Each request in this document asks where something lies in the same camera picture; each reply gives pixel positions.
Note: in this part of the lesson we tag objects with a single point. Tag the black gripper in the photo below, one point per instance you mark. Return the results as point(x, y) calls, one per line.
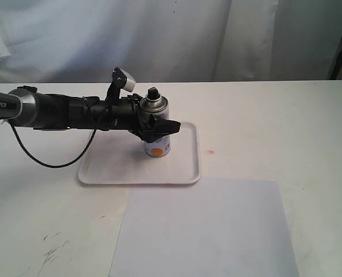
point(126, 115)

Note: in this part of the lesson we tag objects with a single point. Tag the white polka-dot spray can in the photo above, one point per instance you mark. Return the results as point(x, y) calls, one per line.
point(154, 107)

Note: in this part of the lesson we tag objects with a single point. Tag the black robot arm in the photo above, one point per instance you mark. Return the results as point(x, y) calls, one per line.
point(26, 107)

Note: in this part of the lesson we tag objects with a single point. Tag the white plastic tray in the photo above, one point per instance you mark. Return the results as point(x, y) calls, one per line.
point(119, 158)

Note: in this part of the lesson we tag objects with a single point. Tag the white paper sheet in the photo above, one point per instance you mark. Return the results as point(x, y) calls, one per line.
point(216, 227)

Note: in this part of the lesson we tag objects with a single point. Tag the white backdrop curtain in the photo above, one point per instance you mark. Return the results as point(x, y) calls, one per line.
point(168, 41)

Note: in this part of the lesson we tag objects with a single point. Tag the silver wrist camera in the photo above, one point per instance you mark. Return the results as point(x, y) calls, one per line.
point(121, 80)

